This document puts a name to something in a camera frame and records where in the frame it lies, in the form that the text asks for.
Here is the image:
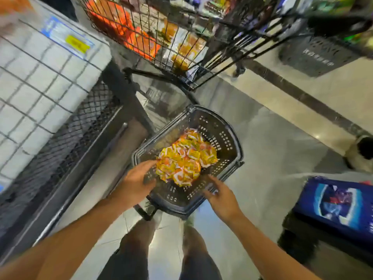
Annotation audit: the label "person's right hand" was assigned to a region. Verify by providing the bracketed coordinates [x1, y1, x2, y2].
[203, 177, 242, 225]

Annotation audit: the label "person's left hand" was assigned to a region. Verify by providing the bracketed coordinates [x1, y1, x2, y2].
[113, 160, 158, 210]

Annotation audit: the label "heap of yellow sausage bundles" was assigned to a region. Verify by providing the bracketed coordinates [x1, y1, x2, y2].
[154, 128, 219, 187]

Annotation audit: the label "black shopping basket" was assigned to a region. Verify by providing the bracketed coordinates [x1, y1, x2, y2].
[131, 105, 244, 221]

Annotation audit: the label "tiled white display table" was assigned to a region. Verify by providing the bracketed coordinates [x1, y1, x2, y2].
[0, 0, 155, 266]

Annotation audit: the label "long orange sausage pack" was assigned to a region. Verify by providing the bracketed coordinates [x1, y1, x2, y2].
[0, 0, 33, 15]

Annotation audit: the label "person's right forearm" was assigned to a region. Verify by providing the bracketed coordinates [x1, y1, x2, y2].
[224, 210, 322, 280]

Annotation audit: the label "person's left forearm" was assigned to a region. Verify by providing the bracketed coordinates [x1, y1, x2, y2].
[0, 195, 132, 280]

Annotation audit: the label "person's right leg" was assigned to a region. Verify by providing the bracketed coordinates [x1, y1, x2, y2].
[181, 224, 209, 256]

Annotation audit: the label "black basket holding groceries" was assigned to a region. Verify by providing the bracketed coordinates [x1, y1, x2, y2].
[279, 35, 362, 78]

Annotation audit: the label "black shorts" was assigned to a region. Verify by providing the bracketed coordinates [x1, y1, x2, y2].
[96, 248, 223, 280]

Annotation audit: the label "dark blue display stand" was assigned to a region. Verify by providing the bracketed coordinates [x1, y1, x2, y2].
[280, 177, 373, 280]

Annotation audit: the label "blue yellow price label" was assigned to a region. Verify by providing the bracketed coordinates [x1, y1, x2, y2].
[41, 17, 95, 60]

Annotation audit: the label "black wire shopping cart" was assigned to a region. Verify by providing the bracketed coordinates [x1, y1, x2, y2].
[76, 0, 373, 92]

